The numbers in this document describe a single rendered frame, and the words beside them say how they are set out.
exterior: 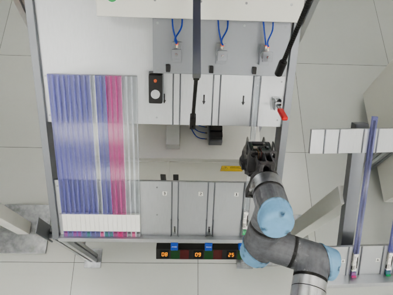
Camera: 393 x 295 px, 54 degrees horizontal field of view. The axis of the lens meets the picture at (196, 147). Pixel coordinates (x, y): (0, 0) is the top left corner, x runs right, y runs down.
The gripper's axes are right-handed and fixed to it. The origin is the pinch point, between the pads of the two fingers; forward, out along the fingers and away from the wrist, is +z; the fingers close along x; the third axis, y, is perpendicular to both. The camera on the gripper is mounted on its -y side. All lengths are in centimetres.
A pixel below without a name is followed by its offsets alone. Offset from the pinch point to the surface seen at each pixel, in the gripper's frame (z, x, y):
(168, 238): -5.8, 24.1, -30.4
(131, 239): -6.4, 35.4, -30.5
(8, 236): 47, 104, -81
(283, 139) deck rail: 0.4, -8.8, 2.6
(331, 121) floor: 103, -67, -43
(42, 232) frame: -3, 64, -32
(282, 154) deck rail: -0.3, -9.0, -1.9
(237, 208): -2.4, 2.6, -20.6
